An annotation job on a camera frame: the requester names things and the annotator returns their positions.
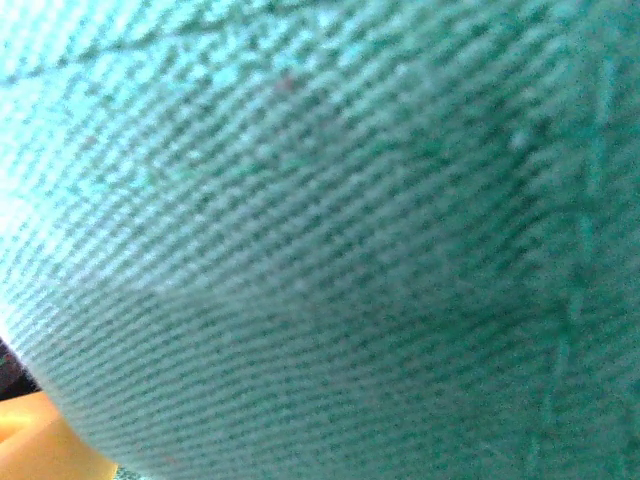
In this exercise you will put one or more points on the green long pants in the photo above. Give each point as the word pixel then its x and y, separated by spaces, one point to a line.
pixel 325 225

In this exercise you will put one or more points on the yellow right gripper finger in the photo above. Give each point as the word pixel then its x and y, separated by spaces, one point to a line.
pixel 40 440

